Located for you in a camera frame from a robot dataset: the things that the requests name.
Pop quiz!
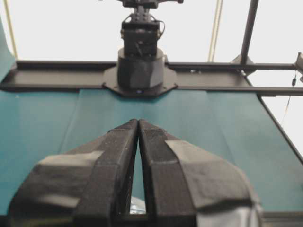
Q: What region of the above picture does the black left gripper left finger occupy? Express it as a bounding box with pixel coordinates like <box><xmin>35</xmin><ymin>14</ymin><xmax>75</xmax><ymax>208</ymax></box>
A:
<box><xmin>9</xmin><ymin>119</ymin><xmax>138</xmax><ymax>227</ymax></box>

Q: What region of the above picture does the clear zip bag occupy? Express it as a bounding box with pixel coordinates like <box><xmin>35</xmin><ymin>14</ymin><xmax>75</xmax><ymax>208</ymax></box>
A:
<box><xmin>129</xmin><ymin>196</ymin><xmax>146</xmax><ymax>215</ymax></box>

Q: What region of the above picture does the black vertical frame post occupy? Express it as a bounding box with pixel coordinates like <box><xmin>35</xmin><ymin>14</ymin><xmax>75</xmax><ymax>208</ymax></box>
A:
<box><xmin>231</xmin><ymin>0</ymin><xmax>259</xmax><ymax>65</ymax></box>

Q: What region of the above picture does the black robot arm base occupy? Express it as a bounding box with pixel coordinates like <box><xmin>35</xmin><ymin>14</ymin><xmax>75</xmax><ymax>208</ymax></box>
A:
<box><xmin>103</xmin><ymin>0</ymin><xmax>177</xmax><ymax>97</ymax></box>

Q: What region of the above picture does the black aluminium frame rail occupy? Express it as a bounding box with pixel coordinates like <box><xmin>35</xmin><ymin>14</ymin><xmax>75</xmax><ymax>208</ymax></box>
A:
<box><xmin>0</xmin><ymin>61</ymin><xmax>303</xmax><ymax>98</ymax></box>

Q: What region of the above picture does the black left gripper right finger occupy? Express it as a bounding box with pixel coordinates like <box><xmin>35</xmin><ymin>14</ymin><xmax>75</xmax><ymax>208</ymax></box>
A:
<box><xmin>138</xmin><ymin>120</ymin><xmax>262</xmax><ymax>227</ymax></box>

